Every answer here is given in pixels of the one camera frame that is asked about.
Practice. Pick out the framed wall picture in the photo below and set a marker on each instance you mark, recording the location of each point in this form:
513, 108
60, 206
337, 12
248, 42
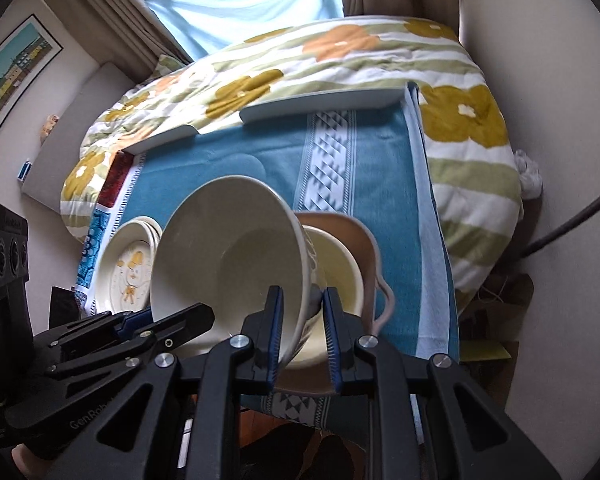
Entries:
15, 75

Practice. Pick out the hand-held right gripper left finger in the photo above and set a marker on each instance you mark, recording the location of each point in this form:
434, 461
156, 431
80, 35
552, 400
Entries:
276, 330

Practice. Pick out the white cushion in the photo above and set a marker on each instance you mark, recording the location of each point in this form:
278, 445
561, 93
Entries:
80, 135

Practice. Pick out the brown cardboard box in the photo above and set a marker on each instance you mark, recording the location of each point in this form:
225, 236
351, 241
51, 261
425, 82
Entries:
505, 310

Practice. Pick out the light blue curtain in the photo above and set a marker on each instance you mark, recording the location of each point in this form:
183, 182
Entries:
230, 10

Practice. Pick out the yellow-green paper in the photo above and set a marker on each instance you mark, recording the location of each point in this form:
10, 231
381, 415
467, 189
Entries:
485, 351

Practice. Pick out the colourful patterned tea towel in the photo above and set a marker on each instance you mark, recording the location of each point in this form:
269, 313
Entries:
125, 175

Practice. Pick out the small blue box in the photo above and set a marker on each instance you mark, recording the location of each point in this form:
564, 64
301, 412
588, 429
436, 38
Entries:
25, 170

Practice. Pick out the floral striped blanket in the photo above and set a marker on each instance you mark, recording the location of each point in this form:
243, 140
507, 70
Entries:
330, 70

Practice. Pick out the blue patterned tablecloth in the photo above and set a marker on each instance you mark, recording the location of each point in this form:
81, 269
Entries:
230, 160

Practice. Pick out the cream ceramic bowl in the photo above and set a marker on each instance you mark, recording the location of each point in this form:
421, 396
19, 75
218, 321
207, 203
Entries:
220, 260
337, 270

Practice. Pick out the large white plate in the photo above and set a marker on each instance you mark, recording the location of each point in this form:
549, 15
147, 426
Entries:
102, 285

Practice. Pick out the white plastic bag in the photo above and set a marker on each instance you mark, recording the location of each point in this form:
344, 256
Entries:
529, 172

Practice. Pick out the small beige figurine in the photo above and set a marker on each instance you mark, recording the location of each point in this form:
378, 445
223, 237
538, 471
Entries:
51, 126

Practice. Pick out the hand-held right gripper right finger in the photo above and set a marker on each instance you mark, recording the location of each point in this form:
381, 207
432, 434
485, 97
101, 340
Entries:
330, 330

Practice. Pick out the pink square bowl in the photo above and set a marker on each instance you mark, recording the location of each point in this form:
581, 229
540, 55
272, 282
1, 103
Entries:
367, 247

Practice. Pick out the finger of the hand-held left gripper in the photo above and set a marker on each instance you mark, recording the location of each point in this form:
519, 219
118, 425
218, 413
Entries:
130, 322
185, 325

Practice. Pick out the yellow patterned plate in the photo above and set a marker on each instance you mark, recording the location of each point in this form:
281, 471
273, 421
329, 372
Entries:
130, 275

